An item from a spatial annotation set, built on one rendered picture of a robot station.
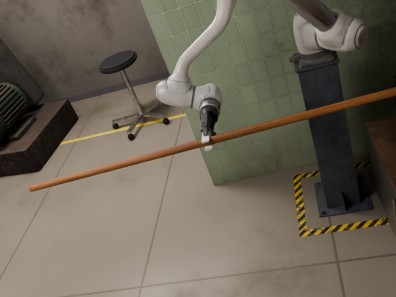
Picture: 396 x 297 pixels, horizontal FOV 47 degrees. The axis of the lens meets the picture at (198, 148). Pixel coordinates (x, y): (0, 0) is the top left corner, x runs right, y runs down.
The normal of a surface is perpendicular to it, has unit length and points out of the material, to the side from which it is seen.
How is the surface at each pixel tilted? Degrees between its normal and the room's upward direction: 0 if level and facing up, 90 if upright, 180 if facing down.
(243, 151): 90
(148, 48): 90
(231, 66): 90
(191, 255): 0
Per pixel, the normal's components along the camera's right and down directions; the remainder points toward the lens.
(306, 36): -0.73, 0.52
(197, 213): -0.31, -0.79
